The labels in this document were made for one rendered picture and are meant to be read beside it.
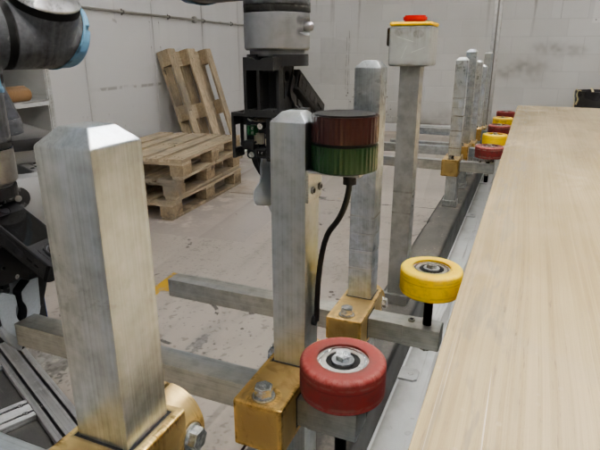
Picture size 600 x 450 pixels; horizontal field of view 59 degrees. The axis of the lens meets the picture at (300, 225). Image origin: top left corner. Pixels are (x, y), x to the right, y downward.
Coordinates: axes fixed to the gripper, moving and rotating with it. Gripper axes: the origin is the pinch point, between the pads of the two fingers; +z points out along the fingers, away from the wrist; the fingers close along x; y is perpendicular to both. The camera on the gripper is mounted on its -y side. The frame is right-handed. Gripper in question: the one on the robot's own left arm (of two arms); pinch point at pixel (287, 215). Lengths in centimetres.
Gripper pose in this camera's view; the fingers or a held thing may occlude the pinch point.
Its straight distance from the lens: 68.6
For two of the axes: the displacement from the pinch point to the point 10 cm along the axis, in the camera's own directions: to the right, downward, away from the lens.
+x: 9.2, 1.2, -3.7
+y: -3.9, 2.9, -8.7
